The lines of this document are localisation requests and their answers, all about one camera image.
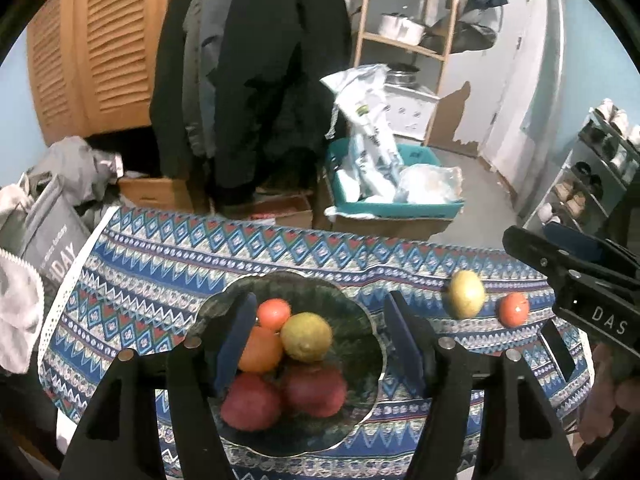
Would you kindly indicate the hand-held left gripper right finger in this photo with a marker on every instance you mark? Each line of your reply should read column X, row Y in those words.
column 407, row 345

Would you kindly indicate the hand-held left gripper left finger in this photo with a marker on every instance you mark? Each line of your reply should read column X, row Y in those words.
column 237, row 340

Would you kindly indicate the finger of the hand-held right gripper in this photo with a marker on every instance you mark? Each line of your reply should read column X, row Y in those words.
column 575, row 247
column 530, row 250

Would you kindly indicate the orange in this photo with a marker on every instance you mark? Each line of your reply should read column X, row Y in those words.
column 260, row 352

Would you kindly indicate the small orange-red tomato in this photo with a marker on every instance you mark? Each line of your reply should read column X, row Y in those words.
column 273, row 314
column 514, row 309

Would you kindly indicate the small red apple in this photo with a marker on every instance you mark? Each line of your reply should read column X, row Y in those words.
column 250, row 402

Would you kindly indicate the yellow-green lemon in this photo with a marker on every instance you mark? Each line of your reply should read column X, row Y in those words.
column 306, row 336

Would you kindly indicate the dark glass plate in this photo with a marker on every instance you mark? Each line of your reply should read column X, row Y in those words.
column 350, row 305

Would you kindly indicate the yellow lemon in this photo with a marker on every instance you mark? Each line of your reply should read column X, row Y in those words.
column 466, row 294

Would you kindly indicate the large red apple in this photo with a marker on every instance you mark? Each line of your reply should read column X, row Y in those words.
column 315, row 390

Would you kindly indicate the person's right hand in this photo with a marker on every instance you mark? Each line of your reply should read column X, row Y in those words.
column 602, row 405

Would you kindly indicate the shoe rack with shoes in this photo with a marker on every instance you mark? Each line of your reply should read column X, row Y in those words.
column 570, row 195

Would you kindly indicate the blue patterned tablecloth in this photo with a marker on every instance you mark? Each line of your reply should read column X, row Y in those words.
column 150, row 270

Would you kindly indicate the large cardboard box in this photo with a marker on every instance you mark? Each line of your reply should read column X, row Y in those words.
column 390, row 227

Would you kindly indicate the clear plastic bag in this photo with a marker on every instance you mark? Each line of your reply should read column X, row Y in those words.
column 430, row 182

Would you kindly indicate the flat cardboard box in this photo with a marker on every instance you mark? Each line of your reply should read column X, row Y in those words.
column 285, row 210

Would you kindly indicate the teal plastic bin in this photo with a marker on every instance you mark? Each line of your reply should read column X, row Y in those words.
column 420, row 152

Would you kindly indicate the small cardboard box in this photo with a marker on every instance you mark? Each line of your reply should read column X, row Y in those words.
column 155, row 192

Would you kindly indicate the white door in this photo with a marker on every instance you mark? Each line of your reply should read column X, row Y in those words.
column 525, row 70

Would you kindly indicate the white printed plastic bag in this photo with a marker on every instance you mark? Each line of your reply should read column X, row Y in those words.
column 370, row 125

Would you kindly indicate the metal pot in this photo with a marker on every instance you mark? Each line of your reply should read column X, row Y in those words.
column 402, row 74

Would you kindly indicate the grey tote bag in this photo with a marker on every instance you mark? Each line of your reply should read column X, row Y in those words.
column 47, row 230

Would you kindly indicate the white cloth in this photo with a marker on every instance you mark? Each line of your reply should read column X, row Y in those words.
column 17, row 310

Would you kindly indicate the pile of grey clothes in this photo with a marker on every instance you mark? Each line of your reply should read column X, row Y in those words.
column 70, row 165

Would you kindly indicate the dark hanging coat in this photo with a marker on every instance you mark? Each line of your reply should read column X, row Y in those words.
column 167, row 100

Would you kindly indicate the white pot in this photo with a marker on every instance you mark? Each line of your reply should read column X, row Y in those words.
column 400, row 27

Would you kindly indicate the grey hanging jacket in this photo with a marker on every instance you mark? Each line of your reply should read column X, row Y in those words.
column 197, row 60

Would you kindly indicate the black hanging coat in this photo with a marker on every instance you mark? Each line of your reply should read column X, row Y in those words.
column 280, row 60

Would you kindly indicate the wooden shelf rack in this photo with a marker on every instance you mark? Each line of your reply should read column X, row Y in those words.
column 363, row 15

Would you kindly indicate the wooden louvered cabinet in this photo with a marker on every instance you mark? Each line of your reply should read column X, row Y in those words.
column 110, row 45

